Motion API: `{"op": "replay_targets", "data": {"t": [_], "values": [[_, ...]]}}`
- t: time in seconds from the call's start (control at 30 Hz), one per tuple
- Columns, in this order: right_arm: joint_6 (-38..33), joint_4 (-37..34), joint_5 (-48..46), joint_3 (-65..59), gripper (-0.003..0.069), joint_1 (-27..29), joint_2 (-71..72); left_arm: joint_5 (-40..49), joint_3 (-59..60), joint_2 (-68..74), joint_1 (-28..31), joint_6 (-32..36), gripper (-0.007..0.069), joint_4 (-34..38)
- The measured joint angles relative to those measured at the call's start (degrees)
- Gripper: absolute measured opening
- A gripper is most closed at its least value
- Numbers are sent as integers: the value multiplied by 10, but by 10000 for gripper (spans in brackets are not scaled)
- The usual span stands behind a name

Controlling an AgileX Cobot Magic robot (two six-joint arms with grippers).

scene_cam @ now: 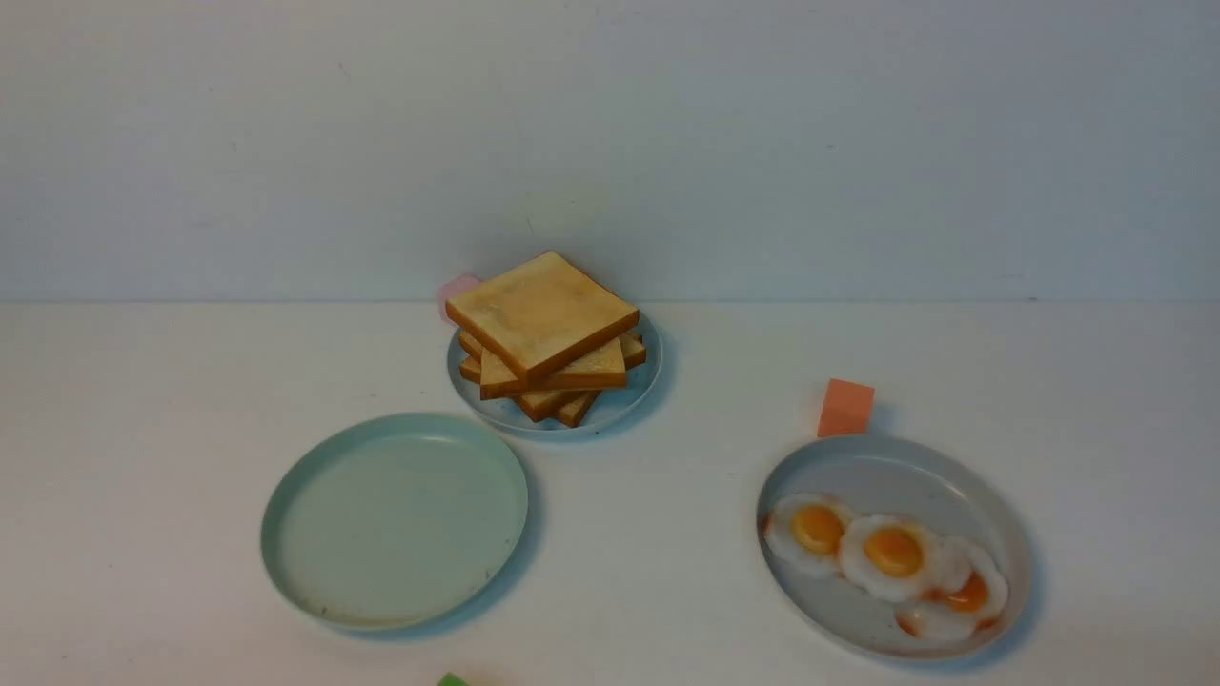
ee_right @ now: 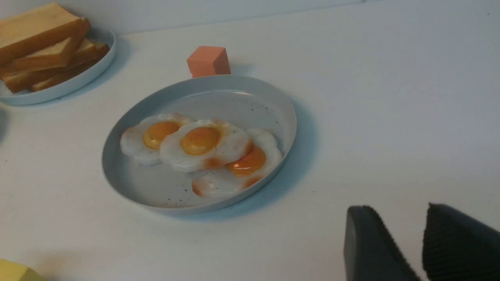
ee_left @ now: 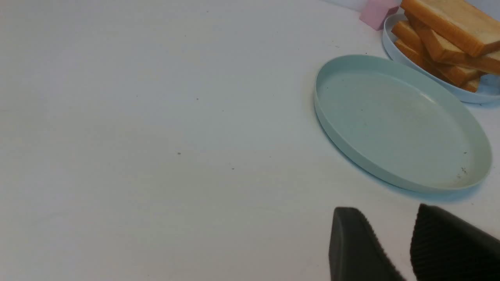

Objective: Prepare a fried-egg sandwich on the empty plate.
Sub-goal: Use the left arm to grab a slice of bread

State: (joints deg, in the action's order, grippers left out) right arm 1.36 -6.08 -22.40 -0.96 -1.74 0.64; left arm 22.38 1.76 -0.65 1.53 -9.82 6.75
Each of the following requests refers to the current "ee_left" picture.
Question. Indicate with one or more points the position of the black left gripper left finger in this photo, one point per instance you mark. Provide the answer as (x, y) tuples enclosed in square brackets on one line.
[(355, 253)]

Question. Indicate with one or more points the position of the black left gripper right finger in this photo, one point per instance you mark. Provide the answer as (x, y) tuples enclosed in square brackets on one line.
[(447, 248)]

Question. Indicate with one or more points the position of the light green round plate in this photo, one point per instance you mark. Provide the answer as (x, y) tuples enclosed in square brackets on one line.
[(400, 126)]

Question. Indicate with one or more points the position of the light blue bread plate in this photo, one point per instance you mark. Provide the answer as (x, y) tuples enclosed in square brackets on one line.
[(487, 92)]

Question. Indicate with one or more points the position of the lower stacked toast slice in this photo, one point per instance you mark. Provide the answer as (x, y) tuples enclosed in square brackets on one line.
[(467, 79)]

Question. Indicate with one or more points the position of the pink foam cube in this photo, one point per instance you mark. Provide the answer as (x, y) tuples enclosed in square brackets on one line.
[(374, 12)]

